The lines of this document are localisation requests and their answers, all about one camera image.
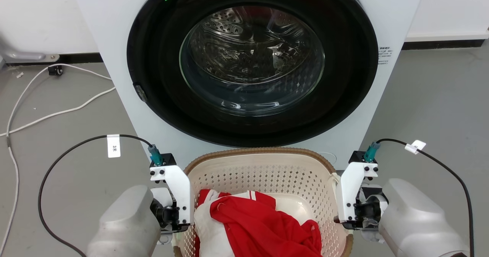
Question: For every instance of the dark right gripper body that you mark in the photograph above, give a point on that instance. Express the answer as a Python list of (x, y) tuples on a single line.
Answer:
[(368, 211)]

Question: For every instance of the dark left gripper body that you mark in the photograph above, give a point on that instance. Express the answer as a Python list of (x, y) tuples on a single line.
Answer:
[(165, 213)]

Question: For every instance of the beige perforated laundry basket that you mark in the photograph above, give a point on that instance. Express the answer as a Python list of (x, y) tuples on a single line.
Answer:
[(267, 173)]

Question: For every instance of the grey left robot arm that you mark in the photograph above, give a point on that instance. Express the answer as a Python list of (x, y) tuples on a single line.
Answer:
[(122, 226)]

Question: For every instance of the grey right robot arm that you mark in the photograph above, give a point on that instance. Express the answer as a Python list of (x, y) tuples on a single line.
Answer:
[(416, 219)]

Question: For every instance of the red garment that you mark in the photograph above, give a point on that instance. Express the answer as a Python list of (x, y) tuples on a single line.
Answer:
[(259, 226)]

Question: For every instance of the black round washer door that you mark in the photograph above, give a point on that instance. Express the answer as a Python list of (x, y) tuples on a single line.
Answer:
[(160, 96)]

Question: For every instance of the white text sticker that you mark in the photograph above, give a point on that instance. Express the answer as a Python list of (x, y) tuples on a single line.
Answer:
[(384, 55)]

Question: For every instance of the black baseboard strip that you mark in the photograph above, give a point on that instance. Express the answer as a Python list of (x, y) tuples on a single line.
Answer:
[(80, 57), (443, 44)]

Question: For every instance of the steel washer drum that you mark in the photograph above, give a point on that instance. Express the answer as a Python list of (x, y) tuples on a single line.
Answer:
[(252, 58)]

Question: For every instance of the small black floor fitting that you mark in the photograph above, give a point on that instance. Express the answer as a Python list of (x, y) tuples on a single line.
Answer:
[(55, 70)]

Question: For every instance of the white front-load washing machine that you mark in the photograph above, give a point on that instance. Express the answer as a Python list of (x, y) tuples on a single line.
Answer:
[(110, 39)]

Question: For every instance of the white bracket left wrist camera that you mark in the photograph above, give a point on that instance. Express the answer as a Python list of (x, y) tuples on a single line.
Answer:
[(178, 188)]

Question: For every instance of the white bracket wrist camera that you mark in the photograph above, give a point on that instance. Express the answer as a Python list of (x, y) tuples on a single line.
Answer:
[(178, 188), (349, 188)]

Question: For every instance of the white bracket right wrist camera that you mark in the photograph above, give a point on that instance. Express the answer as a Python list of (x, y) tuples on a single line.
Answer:
[(349, 188)]

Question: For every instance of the grey metal floor bracket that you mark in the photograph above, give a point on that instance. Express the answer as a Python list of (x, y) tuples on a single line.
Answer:
[(23, 55)]

